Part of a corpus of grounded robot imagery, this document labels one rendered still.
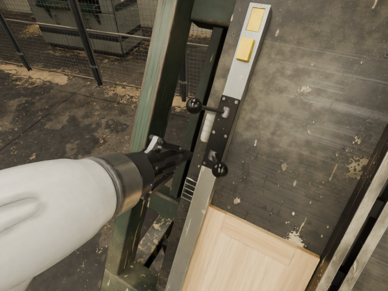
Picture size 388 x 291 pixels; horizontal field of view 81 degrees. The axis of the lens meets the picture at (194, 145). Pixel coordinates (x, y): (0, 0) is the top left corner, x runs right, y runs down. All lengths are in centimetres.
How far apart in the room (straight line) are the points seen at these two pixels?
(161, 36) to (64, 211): 55
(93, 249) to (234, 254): 152
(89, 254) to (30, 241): 188
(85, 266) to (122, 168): 180
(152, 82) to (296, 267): 64
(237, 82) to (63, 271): 188
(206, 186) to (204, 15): 49
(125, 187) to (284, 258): 52
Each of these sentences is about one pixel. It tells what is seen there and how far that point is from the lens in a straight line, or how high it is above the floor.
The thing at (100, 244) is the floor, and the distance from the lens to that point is 211.
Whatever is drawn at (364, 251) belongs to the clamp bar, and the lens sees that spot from 64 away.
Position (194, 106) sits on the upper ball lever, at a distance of 51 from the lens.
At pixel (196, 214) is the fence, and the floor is 122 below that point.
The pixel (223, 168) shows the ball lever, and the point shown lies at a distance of 50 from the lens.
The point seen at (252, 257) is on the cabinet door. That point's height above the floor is 116.
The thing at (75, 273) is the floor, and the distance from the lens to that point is 209.
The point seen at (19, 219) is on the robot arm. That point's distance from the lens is 23.
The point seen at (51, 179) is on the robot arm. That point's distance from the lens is 25.
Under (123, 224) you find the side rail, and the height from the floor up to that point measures 109.
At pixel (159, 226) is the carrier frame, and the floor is 79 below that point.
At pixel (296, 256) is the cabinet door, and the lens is 71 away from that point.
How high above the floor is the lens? 184
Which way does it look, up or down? 45 degrees down
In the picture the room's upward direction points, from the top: straight up
